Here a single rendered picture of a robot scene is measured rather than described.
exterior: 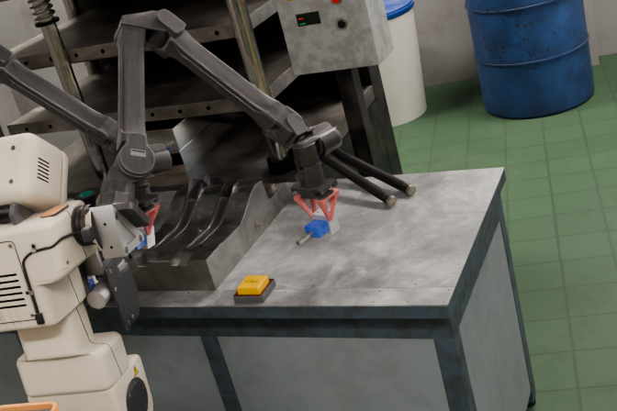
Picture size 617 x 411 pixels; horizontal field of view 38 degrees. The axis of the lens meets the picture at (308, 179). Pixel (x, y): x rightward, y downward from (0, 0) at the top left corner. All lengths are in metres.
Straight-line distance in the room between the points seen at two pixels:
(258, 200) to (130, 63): 0.64
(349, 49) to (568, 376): 1.27
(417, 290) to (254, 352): 0.50
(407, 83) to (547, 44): 0.89
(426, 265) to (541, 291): 1.39
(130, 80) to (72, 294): 0.48
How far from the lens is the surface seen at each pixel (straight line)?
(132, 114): 1.97
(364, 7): 2.76
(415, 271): 2.12
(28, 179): 1.85
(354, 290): 2.10
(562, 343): 3.19
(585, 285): 3.48
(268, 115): 2.09
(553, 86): 5.03
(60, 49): 3.23
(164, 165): 2.28
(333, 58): 2.84
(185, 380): 2.50
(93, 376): 2.02
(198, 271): 2.27
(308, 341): 2.23
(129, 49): 2.07
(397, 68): 5.27
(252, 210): 2.45
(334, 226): 2.18
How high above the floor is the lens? 1.84
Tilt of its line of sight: 22 degrees down
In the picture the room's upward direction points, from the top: 15 degrees counter-clockwise
